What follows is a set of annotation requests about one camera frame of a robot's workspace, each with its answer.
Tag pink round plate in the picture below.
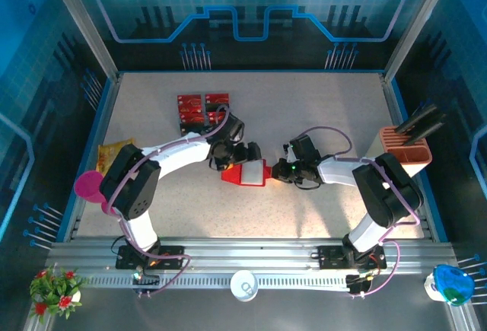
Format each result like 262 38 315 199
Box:
74 170 117 216

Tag black cable connector bracket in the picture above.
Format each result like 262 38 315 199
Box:
345 269 377 298
131 268 161 298

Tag slotted grey cable tray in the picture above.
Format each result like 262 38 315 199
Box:
81 274 353 291

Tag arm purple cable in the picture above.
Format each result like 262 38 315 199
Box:
298 126 423 298
106 104 231 298

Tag white terracotta knife block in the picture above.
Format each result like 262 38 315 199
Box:
364 125 434 180

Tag red card holder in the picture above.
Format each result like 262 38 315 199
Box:
221 158 275 188

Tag white round cup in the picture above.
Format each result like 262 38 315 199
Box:
230 269 261 303

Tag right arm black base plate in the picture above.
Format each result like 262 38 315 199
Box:
317 245 388 271

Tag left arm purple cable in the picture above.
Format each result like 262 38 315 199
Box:
106 104 231 298

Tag black knife handle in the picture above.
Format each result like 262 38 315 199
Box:
402 111 447 146
395 103 438 135

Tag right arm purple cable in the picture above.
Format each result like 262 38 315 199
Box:
298 126 423 298

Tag aluminium frame post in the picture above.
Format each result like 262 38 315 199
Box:
381 0 457 84
41 0 123 83

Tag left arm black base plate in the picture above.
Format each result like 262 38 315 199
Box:
115 245 186 271

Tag yellow snack bag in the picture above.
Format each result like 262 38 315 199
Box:
97 137 136 173

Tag artificial plant red flowers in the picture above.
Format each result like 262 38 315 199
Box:
29 265 89 325

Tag aluminium mounting rail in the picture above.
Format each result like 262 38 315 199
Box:
45 236 457 275

